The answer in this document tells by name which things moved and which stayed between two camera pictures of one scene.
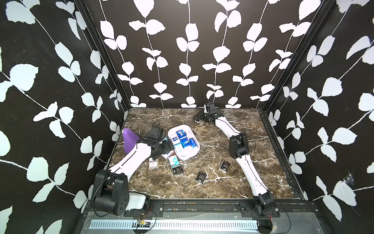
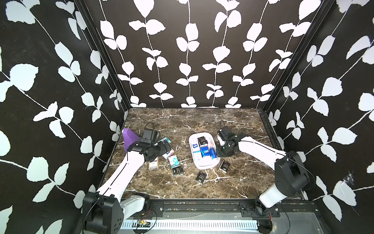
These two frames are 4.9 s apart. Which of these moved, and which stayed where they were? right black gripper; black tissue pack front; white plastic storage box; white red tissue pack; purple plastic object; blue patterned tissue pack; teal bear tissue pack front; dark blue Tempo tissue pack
Moved: right black gripper; dark blue Tempo tissue pack; white plastic storage box; blue patterned tissue pack
Stayed: white red tissue pack; purple plastic object; black tissue pack front; teal bear tissue pack front
